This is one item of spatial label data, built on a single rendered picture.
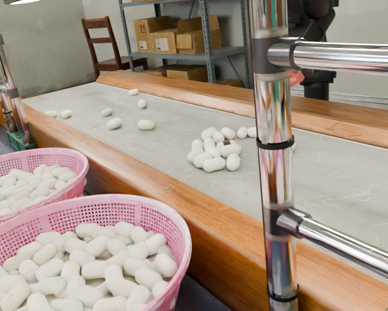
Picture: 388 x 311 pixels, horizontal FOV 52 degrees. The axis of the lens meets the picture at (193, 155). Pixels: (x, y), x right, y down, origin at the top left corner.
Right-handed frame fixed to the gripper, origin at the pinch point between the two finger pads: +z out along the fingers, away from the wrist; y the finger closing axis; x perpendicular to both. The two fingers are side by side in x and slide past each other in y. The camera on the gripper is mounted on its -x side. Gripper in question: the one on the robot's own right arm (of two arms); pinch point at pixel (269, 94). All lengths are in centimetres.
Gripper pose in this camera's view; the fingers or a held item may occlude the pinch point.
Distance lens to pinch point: 75.3
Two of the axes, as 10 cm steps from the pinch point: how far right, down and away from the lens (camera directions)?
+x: 6.1, 4.9, 6.2
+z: -5.3, 8.4, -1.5
